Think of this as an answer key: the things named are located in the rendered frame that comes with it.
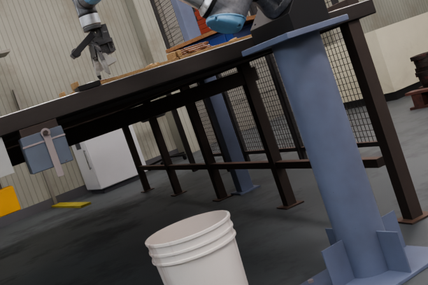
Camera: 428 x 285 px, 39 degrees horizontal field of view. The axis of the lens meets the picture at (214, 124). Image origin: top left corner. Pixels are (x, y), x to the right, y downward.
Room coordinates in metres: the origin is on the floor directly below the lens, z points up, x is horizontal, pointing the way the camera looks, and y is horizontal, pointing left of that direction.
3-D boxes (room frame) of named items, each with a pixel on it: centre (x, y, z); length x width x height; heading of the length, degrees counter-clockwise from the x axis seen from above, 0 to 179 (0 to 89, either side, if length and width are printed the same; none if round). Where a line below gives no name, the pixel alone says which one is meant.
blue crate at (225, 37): (3.07, -0.20, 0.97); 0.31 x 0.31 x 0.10; 52
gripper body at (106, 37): (2.35, 0.31, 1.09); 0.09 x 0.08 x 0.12; 114
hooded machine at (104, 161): (7.69, 1.41, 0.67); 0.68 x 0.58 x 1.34; 120
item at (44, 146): (1.97, 0.54, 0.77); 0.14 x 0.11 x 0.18; 112
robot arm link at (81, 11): (2.34, 0.31, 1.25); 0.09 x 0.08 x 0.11; 28
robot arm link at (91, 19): (2.35, 0.32, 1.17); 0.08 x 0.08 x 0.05
